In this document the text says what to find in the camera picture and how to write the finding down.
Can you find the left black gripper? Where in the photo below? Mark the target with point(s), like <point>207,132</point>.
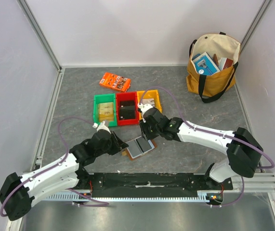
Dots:
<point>118,144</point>

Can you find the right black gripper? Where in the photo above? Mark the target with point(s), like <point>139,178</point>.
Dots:
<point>146,131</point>

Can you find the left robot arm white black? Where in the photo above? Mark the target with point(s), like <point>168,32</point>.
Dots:
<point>19,194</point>

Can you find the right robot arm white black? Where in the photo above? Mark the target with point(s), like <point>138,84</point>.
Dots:
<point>242,151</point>

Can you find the black cards in red bin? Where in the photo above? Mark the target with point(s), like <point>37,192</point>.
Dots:
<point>127,110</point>

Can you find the white cards in yellow bin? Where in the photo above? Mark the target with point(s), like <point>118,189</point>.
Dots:
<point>146,101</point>

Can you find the gold cards in green bin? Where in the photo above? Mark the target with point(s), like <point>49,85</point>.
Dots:
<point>106,111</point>

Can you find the red plastic bin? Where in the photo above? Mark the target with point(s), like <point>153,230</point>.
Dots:
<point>127,96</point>

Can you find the yellow plastic bin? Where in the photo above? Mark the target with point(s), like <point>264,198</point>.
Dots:
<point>151,97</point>

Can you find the green plastic bin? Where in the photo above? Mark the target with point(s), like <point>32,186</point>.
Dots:
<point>104,98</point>

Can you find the orange snack box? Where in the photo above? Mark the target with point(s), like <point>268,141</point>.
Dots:
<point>115,82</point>

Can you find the yellow canvas tote bag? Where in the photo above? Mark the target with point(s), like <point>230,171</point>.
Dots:
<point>211,88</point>

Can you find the blue white razor box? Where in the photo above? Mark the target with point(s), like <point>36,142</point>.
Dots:
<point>204,64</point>

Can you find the brown item in bag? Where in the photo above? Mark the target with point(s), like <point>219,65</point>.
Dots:
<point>215,59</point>

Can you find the white red box in bag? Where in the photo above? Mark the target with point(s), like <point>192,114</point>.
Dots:
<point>225,63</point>

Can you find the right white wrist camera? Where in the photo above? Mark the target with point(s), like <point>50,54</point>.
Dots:
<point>142,108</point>

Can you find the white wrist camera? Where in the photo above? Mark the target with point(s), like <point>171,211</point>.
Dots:
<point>142,108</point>
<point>102,126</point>

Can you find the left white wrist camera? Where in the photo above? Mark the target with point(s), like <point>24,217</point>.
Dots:
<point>102,126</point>

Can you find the black mounting base plate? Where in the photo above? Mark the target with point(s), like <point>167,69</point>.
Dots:
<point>104,181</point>

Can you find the grey slotted cable duct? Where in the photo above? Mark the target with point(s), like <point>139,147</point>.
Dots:
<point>69,196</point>

